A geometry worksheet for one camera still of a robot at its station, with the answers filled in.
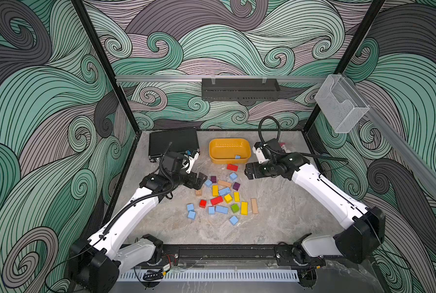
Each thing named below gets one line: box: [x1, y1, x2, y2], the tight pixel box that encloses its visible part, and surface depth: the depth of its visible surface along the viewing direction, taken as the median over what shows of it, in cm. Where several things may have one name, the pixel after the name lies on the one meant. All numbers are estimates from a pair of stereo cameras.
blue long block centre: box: [218, 186, 231, 196], surface depth 93 cm
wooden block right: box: [250, 198, 259, 214], surface depth 88 cm
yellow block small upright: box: [233, 191, 240, 203], surface depth 91 cm
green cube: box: [230, 203, 240, 214], surface depth 88 cm
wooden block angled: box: [217, 179, 233, 189], surface depth 97 cm
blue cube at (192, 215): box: [187, 210, 197, 221], surface depth 84 cm
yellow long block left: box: [211, 184, 220, 197], surface depth 94 cm
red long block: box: [210, 195, 224, 206], surface depth 90 cm
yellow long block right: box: [240, 201, 249, 216], surface depth 87 cm
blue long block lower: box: [215, 205, 229, 215], surface depth 87 cm
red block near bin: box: [226, 163, 239, 172], surface depth 103 cm
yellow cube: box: [224, 193, 233, 204], surface depth 89 cm
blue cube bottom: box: [229, 215, 239, 226], surface depth 83 cm
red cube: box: [199, 199, 208, 209], surface depth 88 cm
